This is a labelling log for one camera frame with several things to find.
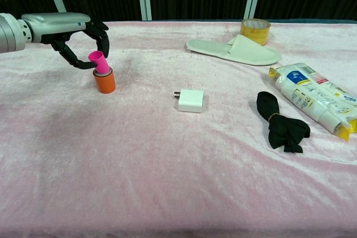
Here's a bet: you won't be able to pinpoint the pink plastic cup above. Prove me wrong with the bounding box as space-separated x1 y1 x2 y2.
88 50 109 73

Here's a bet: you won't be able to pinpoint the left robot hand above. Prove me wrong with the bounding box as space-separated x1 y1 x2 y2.
21 12 110 70

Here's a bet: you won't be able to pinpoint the white and yellow plastic package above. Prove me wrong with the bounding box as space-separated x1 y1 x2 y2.
268 63 357 141

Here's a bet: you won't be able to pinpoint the pink plush cloth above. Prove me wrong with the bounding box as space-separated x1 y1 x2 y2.
0 20 357 238

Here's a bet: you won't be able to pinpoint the orange plastic cup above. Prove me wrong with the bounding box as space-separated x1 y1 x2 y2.
92 66 117 94

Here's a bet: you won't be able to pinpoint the white disposable slipper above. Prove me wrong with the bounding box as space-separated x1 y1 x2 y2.
186 34 282 66

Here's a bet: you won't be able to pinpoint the white power adapter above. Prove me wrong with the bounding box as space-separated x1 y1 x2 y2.
174 89 204 114

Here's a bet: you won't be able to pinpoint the black tied socks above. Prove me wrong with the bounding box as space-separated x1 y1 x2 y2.
256 91 311 154

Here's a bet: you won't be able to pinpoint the yellow tape roll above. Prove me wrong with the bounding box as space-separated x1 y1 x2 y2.
240 18 272 46

